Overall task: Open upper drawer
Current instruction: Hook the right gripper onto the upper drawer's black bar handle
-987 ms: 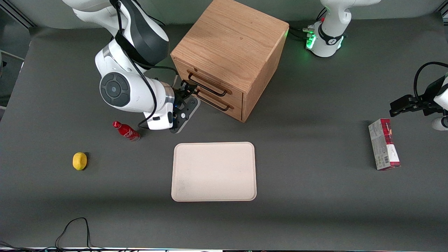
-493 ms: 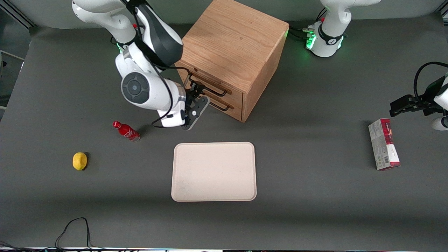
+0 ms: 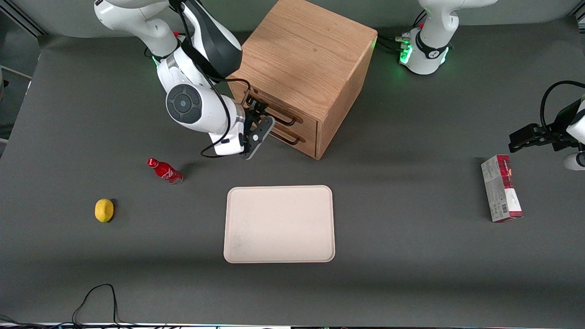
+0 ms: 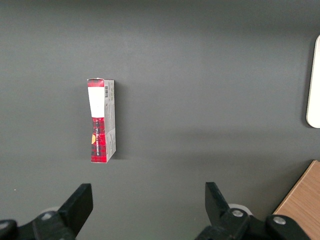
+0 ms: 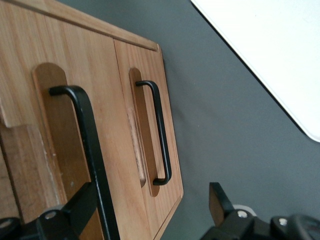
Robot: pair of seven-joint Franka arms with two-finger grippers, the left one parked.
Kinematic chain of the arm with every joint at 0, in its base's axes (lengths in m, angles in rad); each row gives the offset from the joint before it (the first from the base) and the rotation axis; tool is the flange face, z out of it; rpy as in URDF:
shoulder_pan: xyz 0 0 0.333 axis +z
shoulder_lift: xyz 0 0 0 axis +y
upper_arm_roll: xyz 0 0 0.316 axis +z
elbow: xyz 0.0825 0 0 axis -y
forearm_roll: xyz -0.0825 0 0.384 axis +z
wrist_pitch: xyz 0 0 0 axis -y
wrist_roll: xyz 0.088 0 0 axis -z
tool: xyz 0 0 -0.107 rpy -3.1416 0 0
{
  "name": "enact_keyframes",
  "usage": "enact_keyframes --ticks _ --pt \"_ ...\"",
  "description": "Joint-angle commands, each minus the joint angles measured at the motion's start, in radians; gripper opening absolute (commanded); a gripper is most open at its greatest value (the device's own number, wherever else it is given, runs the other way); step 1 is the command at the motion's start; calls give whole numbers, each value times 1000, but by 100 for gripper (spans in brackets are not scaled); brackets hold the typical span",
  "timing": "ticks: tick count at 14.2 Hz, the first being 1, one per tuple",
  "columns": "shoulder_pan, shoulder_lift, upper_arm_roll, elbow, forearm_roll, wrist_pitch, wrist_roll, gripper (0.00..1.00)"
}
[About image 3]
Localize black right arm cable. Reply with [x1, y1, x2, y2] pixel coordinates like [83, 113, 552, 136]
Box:
[170, 0, 252, 159]

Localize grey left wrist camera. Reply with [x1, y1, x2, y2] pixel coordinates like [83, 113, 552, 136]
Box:
[563, 152, 585, 171]

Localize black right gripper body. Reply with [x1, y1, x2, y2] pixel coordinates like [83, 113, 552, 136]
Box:
[238, 101, 262, 156]

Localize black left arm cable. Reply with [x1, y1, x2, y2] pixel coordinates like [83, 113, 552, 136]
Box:
[540, 81, 585, 131]

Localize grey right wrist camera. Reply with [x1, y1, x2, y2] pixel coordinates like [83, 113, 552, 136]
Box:
[239, 115, 276, 161]

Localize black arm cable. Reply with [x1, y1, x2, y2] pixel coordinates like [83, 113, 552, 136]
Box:
[540, 81, 585, 131]
[170, 0, 252, 159]

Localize red and grey carton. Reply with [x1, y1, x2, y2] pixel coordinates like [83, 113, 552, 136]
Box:
[481, 154, 523, 223]

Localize wooden drawer cabinet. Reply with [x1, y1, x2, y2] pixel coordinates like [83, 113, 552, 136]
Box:
[227, 0, 378, 160]

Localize black left base cables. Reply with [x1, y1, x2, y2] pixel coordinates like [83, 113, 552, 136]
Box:
[377, 9, 428, 53]

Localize black metal drawer handle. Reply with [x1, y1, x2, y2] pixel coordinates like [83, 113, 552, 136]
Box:
[271, 125, 302, 146]
[245, 93, 303, 127]

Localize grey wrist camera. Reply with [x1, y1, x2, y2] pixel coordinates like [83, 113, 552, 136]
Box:
[563, 152, 585, 171]
[239, 115, 276, 161]

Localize red cola bottle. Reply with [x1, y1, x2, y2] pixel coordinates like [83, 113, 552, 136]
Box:
[147, 158, 184, 185]

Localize yellow lemon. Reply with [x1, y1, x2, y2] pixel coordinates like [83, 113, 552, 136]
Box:
[95, 198, 114, 223]

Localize wooden drawer front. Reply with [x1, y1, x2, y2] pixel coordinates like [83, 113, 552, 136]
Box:
[267, 114, 318, 158]
[229, 79, 318, 140]

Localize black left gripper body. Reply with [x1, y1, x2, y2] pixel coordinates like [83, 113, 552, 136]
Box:
[542, 98, 584, 151]

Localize black cable at table edge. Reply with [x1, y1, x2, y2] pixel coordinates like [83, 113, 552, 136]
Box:
[0, 284, 220, 329]

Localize white rectangular tray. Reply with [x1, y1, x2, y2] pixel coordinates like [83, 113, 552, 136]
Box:
[223, 185, 335, 264]

